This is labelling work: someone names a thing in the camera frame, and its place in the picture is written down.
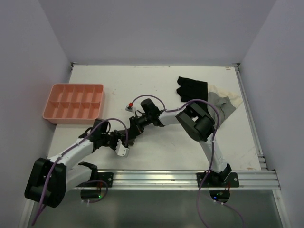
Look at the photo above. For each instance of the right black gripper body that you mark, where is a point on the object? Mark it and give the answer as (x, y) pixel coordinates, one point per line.
(139, 124)

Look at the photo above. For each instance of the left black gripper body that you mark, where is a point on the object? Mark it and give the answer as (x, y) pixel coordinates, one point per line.
(111, 140)

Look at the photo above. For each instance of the olive underwear beige waistband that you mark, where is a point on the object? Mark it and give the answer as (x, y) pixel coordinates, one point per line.
(132, 135)

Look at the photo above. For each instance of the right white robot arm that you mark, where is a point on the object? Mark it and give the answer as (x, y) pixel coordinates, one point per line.
(196, 122)

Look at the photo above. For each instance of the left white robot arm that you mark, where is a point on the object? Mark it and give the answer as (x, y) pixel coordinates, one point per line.
(51, 178)

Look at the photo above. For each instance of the black underwear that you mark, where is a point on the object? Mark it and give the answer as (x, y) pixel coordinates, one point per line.
(192, 89)

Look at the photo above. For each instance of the grey underwear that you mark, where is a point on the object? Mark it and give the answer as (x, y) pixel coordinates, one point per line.
(223, 105)

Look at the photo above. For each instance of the cream underwear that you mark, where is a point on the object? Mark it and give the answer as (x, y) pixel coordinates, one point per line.
(214, 91)

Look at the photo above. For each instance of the pink compartment tray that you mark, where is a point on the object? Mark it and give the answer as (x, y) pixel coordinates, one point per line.
(74, 103)

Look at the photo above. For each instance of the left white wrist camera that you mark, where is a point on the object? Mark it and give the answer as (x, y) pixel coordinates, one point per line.
(121, 150)

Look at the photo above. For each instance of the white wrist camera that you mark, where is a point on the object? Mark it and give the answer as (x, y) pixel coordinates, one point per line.
(130, 108)
(121, 150)

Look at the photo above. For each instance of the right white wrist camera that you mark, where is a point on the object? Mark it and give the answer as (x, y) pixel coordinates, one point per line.
(130, 108)

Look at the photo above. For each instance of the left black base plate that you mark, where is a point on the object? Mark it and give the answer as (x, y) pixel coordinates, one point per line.
(107, 177)

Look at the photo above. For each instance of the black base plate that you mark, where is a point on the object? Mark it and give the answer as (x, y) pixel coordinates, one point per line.
(215, 180)
(107, 177)

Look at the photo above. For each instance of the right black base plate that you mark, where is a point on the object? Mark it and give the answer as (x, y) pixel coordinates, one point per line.
(215, 180)

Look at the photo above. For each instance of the aluminium mounting rail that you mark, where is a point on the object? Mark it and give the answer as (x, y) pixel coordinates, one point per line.
(189, 180)

